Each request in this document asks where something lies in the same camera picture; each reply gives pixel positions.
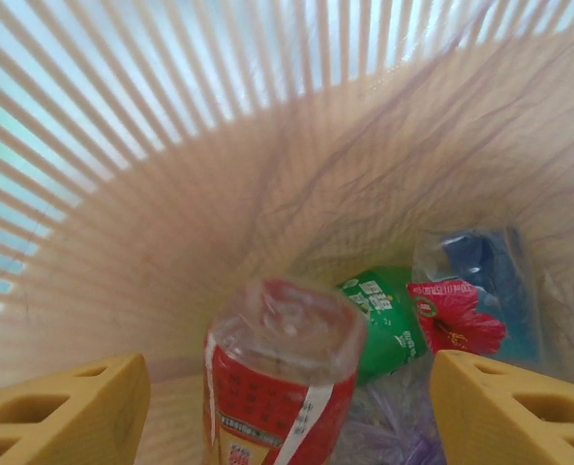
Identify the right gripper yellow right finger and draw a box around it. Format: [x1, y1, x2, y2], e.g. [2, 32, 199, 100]
[434, 349, 574, 465]

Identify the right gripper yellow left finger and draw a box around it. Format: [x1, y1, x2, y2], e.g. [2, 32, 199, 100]
[0, 353, 151, 465]

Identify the clear bottle red flower label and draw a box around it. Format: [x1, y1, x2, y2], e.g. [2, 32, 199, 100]
[406, 226, 542, 362]

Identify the green Sprite bottle yellow cap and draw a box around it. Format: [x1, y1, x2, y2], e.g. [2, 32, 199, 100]
[335, 265, 431, 388]

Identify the beige slatted plastic bin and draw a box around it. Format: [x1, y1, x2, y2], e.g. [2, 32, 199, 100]
[0, 0, 574, 465]

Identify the pink waste basket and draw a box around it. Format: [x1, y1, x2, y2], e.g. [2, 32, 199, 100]
[0, 0, 574, 465]

